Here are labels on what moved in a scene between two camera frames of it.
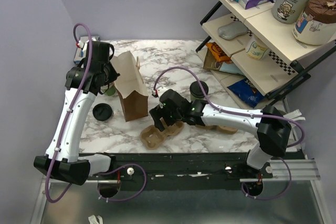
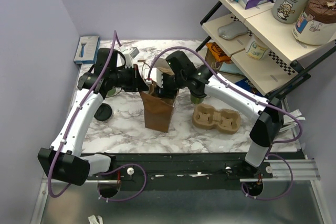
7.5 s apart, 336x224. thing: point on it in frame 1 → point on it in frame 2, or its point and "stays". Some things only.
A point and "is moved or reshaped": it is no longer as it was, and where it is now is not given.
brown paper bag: [130, 85] is moved or reshaped
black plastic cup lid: [102, 112] stays
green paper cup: [192, 98] stays
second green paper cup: [111, 91] stays
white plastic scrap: [94, 220] stays
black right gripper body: [170, 117] → [171, 84]
